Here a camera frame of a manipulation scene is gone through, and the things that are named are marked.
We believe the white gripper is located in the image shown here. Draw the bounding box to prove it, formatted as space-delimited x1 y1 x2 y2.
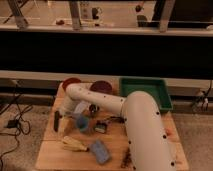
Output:
53 95 79 134

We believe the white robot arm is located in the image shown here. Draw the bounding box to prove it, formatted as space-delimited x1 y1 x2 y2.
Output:
59 83 176 171

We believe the blue paper cup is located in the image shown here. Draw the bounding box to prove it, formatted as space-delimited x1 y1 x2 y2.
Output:
76 115 89 133

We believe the small metal cup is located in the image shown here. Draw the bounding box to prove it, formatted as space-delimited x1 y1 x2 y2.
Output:
89 104 100 116

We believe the light blue plastic lid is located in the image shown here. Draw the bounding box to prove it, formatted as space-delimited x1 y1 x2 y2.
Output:
74 101 89 114

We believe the yellow corn husk toy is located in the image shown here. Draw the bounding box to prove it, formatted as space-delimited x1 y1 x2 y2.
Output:
62 136 88 152

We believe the wooden table board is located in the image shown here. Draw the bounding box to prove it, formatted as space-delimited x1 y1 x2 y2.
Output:
35 81 190 171

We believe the red bowl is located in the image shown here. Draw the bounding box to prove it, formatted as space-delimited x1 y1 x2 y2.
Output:
62 78 81 91

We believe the purple bowl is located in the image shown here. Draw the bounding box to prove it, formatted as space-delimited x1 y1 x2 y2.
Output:
90 80 112 94

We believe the blue sponge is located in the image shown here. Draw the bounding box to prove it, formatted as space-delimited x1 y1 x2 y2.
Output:
90 140 111 164

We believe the green plastic tray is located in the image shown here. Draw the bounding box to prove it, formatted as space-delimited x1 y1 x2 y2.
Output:
119 77 173 113

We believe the black cables left floor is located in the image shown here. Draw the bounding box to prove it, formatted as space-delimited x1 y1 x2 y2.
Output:
0 83 34 171

